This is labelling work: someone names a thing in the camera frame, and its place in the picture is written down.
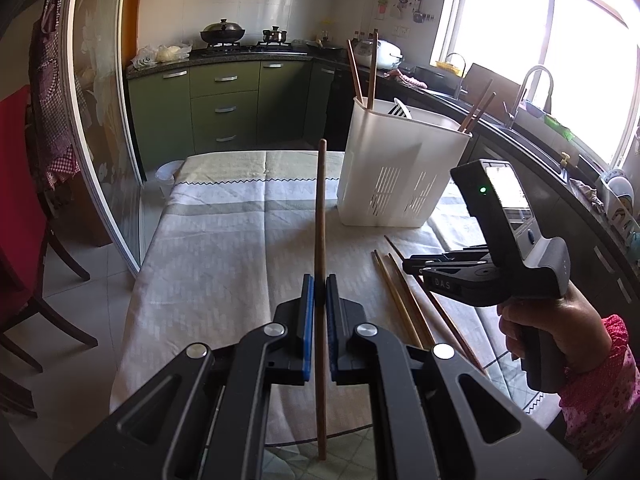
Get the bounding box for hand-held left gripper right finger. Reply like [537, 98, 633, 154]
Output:
[325, 274, 587, 480]

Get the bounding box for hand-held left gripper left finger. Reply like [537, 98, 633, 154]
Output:
[52, 274, 318, 480]

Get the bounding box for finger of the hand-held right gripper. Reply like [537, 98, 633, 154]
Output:
[402, 246, 494, 274]
[419, 272, 501, 307]

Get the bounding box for dark wooden chopstick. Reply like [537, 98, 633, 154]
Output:
[384, 235, 488, 373]
[388, 254, 437, 348]

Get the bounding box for white plastic utensil holder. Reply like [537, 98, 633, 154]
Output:
[335, 97, 474, 229]

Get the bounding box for person's right forearm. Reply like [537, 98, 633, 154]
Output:
[557, 314, 640, 462]

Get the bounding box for person's right hand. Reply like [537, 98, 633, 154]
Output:
[498, 289, 614, 377]

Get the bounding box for checked green tablecloth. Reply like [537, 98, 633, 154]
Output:
[110, 150, 566, 480]

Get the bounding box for grey rag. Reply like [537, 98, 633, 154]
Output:
[569, 178, 607, 212]

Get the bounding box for dish rack with dishes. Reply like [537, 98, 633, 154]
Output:
[599, 169, 640, 252]

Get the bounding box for kitchen sink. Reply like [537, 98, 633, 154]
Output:
[439, 91, 572, 171]

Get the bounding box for green soap tray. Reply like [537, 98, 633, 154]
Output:
[542, 112, 577, 142]

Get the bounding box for wooden cutting board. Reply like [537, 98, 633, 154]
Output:
[464, 63, 522, 112]

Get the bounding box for black pot on counter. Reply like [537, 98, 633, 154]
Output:
[414, 65, 447, 92]

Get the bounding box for pink cloth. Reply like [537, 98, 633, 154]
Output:
[389, 69, 429, 90]

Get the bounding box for white waste bin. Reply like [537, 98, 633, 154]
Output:
[154, 159, 187, 199]

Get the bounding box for steel kitchen faucet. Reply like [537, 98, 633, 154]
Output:
[502, 65, 554, 129]

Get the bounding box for yellow basket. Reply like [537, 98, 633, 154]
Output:
[434, 52, 469, 79]

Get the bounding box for white rice cooker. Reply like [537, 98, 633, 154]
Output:
[350, 38, 404, 71]

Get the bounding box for green base cabinets with drawers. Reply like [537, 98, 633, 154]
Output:
[126, 56, 314, 172]

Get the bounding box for kitchen window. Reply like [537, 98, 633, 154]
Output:
[429, 0, 640, 167]

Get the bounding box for gas stove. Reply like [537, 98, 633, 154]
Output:
[202, 40, 309, 56]

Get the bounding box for sliding glass door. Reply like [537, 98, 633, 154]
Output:
[59, 0, 147, 277]

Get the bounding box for black wok with lid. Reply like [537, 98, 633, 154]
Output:
[199, 18, 247, 45]

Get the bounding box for plastic bags with food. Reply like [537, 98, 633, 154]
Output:
[131, 41, 194, 69]

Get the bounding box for red covered wooden chair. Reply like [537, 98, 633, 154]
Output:
[0, 85, 99, 373]

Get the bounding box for checked red apron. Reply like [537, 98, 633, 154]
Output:
[27, 0, 94, 190]

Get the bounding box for wall hooks with utensils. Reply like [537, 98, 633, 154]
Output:
[374, 0, 437, 24]

